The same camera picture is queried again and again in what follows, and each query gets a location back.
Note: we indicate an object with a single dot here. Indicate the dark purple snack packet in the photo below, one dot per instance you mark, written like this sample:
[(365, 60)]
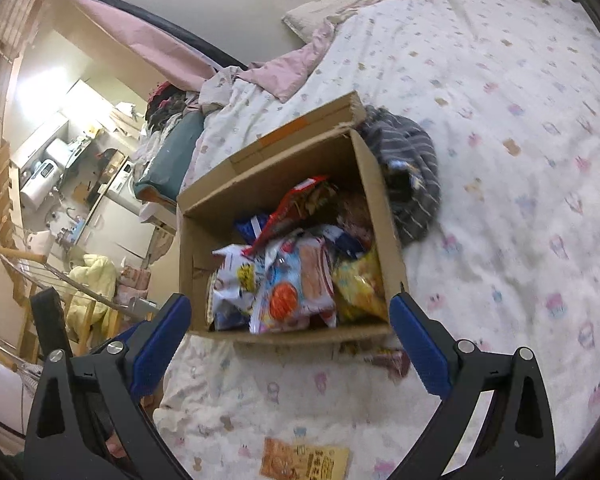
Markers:
[(347, 242)]

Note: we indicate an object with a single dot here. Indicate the white kitchen base cabinet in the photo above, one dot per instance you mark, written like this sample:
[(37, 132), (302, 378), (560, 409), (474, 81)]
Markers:
[(115, 230)]

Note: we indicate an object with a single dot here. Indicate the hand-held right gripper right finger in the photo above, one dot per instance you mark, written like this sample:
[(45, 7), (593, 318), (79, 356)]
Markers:
[(422, 345)]

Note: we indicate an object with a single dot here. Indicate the brown cardboard box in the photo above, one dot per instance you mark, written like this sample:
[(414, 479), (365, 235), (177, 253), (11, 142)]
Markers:
[(205, 230)]

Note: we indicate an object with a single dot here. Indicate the light blue silver snack bag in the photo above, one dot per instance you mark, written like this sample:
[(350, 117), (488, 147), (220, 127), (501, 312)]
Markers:
[(280, 295)]

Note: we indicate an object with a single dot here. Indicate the white panda print snack packet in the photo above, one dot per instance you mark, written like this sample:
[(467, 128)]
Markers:
[(235, 280)]

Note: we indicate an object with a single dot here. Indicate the pink curtain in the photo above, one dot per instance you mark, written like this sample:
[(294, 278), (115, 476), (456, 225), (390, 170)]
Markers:
[(145, 35)]

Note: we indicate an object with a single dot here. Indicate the dark striped cloth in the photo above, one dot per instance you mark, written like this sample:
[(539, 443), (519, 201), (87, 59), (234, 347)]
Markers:
[(410, 160)]

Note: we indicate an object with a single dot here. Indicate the blue flag print snack packet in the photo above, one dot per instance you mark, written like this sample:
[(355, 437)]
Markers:
[(250, 227)]

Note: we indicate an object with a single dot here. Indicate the brown and red snack packet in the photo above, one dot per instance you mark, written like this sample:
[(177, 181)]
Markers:
[(295, 202)]

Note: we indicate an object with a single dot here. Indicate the wooden staircase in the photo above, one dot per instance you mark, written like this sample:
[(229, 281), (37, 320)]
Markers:
[(2, 160)]

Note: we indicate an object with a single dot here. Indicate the dark clothes pile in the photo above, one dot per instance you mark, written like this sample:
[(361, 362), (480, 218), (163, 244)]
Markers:
[(167, 102)]

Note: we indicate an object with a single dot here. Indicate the orange brown snack packet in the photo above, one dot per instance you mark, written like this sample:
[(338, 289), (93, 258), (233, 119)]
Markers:
[(300, 460)]

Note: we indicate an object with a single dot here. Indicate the white water heater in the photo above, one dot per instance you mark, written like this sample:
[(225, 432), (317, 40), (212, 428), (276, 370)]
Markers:
[(37, 185)]

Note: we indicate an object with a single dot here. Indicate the beige pillow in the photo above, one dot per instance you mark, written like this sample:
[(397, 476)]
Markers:
[(330, 7)]

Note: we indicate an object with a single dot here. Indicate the yellow duvet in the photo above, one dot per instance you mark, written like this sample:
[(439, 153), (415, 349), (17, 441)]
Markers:
[(95, 275)]

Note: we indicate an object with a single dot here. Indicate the pink crab stick packet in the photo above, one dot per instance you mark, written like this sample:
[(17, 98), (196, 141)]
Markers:
[(316, 270)]

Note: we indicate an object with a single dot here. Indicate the black frame pole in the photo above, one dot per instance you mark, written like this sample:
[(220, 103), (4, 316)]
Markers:
[(180, 35)]

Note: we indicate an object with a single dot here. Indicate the teal bed cushion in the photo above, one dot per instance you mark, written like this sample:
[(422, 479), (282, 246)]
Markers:
[(172, 150)]

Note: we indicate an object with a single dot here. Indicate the white storage bin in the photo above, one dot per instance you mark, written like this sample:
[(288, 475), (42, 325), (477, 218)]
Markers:
[(157, 215)]

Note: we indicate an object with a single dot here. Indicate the pink blanket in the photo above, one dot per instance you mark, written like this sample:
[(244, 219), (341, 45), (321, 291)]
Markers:
[(290, 70)]

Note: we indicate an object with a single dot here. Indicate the dark brown snack packet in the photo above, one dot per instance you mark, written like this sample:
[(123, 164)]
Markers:
[(380, 357)]

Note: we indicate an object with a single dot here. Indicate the metal drying rack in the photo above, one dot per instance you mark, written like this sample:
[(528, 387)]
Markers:
[(80, 285)]

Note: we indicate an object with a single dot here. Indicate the yellow chip packet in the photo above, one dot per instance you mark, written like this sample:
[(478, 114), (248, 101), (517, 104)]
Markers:
[(360, 285)]

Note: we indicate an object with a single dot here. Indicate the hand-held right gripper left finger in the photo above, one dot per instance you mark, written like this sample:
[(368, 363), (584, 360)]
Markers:
[(155, 350)]

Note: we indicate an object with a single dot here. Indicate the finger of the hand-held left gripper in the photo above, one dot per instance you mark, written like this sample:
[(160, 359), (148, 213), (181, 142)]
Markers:
[(50, 320)]

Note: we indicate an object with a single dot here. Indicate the white wall cabinet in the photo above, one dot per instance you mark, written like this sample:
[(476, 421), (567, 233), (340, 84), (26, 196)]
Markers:
[(40, 137)]

